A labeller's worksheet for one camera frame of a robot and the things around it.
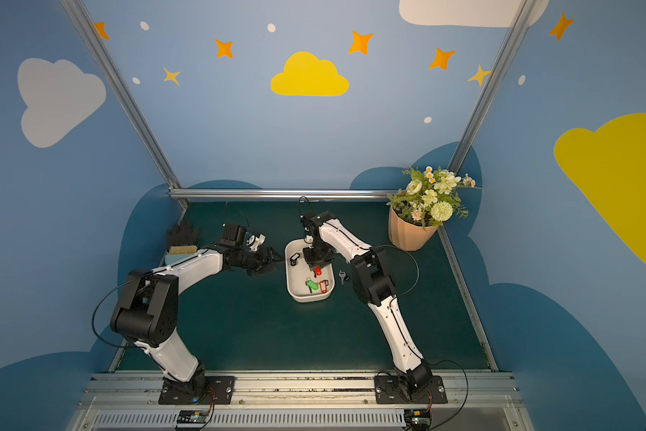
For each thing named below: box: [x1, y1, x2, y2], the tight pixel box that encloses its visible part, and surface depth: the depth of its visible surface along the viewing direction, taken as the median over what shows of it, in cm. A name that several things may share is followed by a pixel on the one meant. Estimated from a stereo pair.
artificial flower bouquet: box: [386, 166, 482, 230], surface depth 87 cm
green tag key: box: [305, 277, 320, 294], surface depth 98 cm
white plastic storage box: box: [285, 238, 336, 304], surface depth 100 cm
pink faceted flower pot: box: [387, 206, 439, 251], surface depth 97 cm
